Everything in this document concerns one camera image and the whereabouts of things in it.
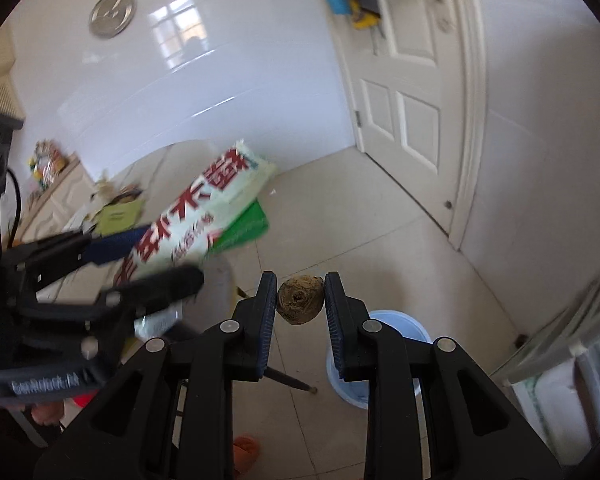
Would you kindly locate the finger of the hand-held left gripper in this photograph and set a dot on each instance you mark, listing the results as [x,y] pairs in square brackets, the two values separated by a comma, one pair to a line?
[170,285]
[115,245]

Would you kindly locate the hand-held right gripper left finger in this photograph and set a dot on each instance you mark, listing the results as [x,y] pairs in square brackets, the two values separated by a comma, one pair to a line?
[267,320]

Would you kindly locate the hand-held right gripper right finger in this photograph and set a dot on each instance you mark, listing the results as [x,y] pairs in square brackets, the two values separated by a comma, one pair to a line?
[334,320]

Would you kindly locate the blue bucket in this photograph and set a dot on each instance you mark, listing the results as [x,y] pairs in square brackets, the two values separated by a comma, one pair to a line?
[405,330]

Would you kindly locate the person's left hand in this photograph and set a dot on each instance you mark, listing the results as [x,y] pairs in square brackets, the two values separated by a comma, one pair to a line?
[45,414]

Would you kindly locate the cream base cabinet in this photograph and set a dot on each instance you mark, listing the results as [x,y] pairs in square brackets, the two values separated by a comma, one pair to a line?
[60,200]

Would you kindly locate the round marble table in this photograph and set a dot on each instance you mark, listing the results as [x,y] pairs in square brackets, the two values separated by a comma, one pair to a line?
[180,165]

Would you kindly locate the orange slipper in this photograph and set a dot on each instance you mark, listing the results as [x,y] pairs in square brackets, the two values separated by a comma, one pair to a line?
[244,455]

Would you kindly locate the cream lattice door cabinet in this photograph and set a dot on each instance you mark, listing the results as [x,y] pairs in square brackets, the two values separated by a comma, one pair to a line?
[0,95]

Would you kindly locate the white panel door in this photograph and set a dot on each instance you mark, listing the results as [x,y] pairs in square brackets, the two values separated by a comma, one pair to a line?
[415,125]

